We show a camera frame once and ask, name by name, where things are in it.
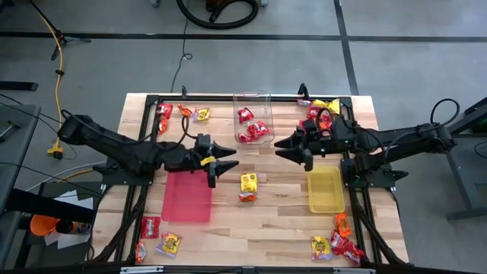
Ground thin black floor cable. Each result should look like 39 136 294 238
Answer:
170 0 194 94

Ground red silver candy pack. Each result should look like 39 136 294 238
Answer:
135 240 148 264

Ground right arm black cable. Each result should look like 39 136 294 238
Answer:
315 97 461 161

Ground pink plastic bin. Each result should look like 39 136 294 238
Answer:
161 169 213 224

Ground black flat bar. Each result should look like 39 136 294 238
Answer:
0 81 40 92

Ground dark bottle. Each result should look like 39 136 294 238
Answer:
56 219 93 235

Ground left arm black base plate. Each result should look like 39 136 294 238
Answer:
101 158 158 186

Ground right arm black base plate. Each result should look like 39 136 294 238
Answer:
340 158 410 190

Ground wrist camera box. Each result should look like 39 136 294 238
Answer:
302 119 320 135
196 132 212 153

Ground black metal beam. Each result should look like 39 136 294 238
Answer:
5 187 96 225

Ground white paper sheets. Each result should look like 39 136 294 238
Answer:
43 189 94 250

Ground clear plastic bin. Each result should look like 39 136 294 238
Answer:
232 90 275 146

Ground silver metal bracket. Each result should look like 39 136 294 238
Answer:
333 267 377 274
119 266 165 274

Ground grey side table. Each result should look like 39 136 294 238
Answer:
0 102 42 214

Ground yellow extension cable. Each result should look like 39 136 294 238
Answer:
37 11 65 160

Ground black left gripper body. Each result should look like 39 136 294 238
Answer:
177 143 218 190

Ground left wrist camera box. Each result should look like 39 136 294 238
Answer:
196 132 212 153

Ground black tripod stand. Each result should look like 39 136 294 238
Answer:
28 0 92 62

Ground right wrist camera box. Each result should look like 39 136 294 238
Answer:
302 119 320 135

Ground yellow plastic bin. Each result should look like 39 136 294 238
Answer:
306 165 346 215

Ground black vacuum hose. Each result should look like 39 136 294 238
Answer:
175 0 260 31

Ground white floor cable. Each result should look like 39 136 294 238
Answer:
25 161 108 193

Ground grey metal stand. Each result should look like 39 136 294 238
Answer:
425 97 487 221

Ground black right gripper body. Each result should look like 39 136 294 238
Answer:
294 129 339 172

